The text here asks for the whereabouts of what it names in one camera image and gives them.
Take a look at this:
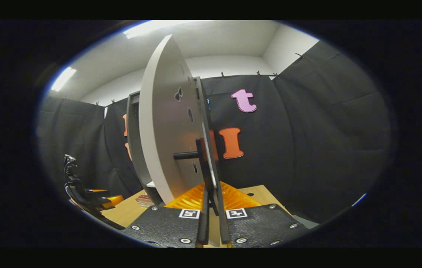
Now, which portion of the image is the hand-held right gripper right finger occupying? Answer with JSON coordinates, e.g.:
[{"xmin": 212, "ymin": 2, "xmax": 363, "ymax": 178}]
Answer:
[{"xmin": 211, "ymin": 182, "xmax": 310, "ymax": 248}]

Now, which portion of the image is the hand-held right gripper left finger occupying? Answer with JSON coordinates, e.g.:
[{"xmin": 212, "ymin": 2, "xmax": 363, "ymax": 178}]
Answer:
[{"xmin": 121, "ymin": 182, "xmax": 210, "ymax": 248}]

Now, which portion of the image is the black door handle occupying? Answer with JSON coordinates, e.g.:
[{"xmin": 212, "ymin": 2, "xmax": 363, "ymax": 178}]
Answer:
[{"xmin": 173, "ymin": 138, "xmax": 219, "ymax": 216}]

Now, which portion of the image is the grey cabinet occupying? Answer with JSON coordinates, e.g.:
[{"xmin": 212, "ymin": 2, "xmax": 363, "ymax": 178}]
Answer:
[{"xmin": 126, "ymin": 90, "xmax": 167, "ymax": 206}]

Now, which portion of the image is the white cabinet door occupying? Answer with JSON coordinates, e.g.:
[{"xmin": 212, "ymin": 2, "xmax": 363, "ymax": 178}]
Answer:
[{"xmin": 138, "ymin": 34, "xmax": 220, "ymax": 204}]

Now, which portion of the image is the ceiling light strip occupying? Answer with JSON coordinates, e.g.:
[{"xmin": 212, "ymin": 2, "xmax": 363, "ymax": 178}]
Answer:
[{"xmin": 51, "ymin": 67, "xmax": 77, "ymax": 92}]

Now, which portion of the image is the black backdrop cloth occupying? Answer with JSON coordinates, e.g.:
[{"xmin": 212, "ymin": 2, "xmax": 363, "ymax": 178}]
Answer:
[{"xmin": 35, "ymin": 39, "xmax": 392, "ymax": 224}]

